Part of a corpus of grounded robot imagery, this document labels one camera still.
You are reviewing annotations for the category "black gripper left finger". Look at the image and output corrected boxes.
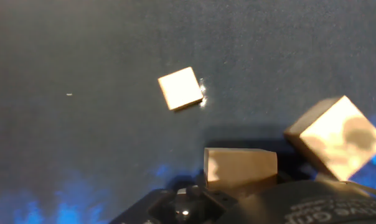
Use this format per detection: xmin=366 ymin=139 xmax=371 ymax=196
xmin=108 ymin=182 xmax=239 ymax=224

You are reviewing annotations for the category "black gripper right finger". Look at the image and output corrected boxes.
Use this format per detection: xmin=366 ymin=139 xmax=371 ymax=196
xmin=277 ymin=173 xmax=376 ymax=200

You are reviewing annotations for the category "large wooden cube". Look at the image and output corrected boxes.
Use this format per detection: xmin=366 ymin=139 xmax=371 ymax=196
xmin=203 ymin=147 xmax=279 ymax=195
xmin=283 ymin=95 xmax=376 ymax=182

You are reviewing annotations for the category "small wooden cube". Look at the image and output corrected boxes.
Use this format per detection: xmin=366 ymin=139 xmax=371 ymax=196
xmin=157 ymin=66 xmax=205 ymax=111

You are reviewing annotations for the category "blue landscape print mat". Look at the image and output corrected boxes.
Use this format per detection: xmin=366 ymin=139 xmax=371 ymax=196
xmin=0 ymin=0 xmax=376 ymax=224

